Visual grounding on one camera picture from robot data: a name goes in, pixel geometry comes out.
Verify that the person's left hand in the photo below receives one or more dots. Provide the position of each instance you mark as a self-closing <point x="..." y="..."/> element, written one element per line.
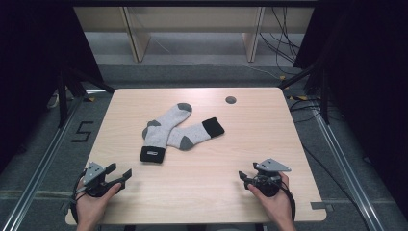
<point x="91" y="207"/>

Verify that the black curtain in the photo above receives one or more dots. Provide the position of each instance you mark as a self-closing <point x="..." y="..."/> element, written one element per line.
<point x="29" y="64"/>
<point x="369" y="80"/>

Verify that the black metal stand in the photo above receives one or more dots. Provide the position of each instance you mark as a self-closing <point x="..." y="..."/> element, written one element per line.
<point x="62" y="96"/>
<point x="324" y="96"/>

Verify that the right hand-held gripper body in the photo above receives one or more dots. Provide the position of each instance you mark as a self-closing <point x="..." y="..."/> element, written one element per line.
<point x="267" y="183"/>

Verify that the grey tape tab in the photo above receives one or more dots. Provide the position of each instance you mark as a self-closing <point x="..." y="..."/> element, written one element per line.
<point x="321" y="206"/>

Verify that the aluminium floor rail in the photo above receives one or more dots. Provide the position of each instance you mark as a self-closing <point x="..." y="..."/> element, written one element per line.
<point x="41" y="166"/>
<point x="349" y="173"/>

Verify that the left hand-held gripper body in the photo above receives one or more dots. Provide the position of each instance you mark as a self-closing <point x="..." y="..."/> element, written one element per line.
<point x="94" y="179"/>

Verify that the person's right hand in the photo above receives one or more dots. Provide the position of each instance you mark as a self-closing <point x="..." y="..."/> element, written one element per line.
<point x="277" y="205"/>

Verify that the grey sock with black cuff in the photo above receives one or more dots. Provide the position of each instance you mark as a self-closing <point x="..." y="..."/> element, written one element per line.
<point x="163" y="128"/>
<point x="195" y="133"/>

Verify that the light wooden shelf unit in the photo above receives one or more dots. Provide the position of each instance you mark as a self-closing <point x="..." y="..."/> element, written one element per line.
<point x="192" y="19"/>

